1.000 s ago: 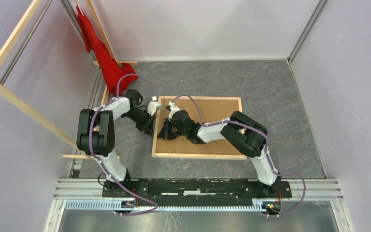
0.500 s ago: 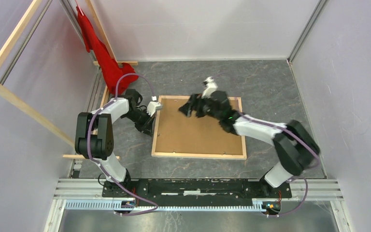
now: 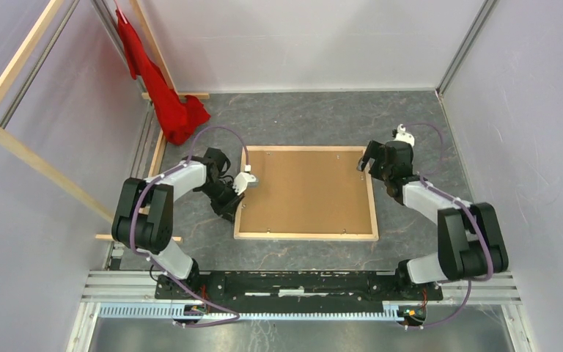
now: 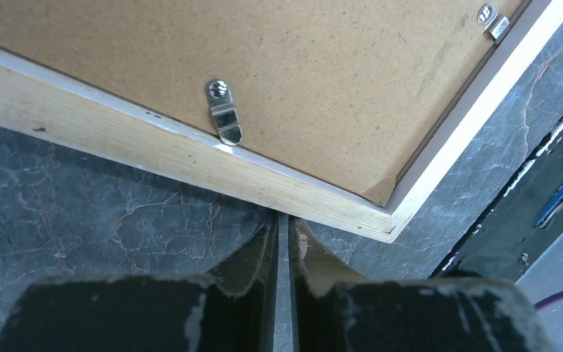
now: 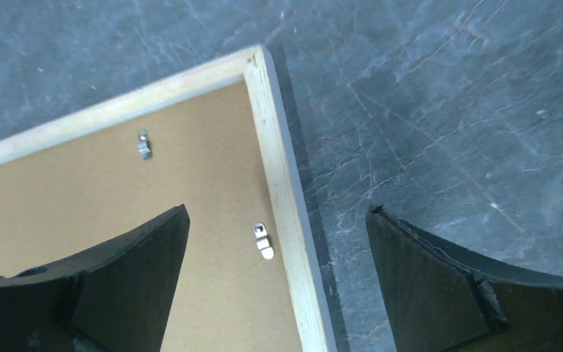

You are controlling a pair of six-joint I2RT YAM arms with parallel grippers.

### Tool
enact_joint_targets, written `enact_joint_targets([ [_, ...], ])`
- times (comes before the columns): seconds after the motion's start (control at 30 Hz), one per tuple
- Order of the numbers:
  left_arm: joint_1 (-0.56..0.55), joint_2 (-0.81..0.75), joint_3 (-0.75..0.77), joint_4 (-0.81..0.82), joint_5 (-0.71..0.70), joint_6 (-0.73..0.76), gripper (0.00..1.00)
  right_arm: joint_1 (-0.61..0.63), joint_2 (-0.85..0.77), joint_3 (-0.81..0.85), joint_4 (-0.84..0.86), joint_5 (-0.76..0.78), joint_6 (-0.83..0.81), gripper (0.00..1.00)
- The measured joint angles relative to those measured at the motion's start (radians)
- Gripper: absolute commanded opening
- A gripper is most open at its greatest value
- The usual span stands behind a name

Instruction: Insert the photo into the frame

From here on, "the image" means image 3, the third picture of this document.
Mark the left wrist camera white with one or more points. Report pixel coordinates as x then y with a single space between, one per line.
244 180

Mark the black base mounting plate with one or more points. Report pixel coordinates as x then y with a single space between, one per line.
282 292

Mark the wooden picture frame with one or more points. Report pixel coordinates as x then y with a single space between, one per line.
310 238

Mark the grey slotted cable duct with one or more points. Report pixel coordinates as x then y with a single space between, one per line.
184 312

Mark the red cloth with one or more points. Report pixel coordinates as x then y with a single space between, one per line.
178 116

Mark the aluminium rail base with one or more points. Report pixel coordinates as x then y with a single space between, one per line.
138 286

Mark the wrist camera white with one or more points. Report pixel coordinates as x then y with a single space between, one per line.
244 180
401 134

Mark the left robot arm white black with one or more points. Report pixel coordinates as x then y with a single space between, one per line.
144 220

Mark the wooden rack frame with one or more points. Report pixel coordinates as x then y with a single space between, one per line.
83 114

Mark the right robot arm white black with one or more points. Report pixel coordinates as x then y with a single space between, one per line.
470 245

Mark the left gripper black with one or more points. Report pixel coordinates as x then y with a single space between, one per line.
229 210

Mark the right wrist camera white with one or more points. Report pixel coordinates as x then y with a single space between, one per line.
401 134

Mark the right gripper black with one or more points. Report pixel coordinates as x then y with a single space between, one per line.
375 151

